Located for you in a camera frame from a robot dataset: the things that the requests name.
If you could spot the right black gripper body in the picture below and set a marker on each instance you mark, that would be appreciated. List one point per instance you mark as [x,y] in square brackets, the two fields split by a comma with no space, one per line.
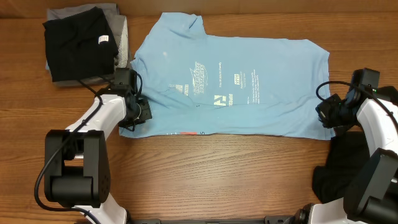
[336,114]

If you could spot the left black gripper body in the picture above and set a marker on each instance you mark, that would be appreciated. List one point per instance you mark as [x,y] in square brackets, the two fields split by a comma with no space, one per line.
[142,111]

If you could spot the light blue printed t-shirt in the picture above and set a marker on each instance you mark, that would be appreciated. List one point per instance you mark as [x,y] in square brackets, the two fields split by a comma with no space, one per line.
[198,83]

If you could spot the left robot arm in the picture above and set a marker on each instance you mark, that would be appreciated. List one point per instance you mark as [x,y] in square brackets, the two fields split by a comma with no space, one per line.
[77,174]

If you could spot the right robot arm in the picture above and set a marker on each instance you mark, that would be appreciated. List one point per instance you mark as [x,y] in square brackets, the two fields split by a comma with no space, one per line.
[359,182]

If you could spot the black crumpled garment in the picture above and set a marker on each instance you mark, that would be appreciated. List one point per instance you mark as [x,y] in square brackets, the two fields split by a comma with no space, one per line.
[347,155]

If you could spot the folded black garment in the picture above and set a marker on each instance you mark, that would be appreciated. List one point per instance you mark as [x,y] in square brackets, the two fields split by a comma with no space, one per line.
[80,46]

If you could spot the folded grey garment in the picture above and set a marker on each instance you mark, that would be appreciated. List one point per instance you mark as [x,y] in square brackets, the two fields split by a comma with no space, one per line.
[118,25]

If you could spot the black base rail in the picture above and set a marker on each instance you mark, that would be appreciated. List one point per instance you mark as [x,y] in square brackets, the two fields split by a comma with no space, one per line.
[266,220]

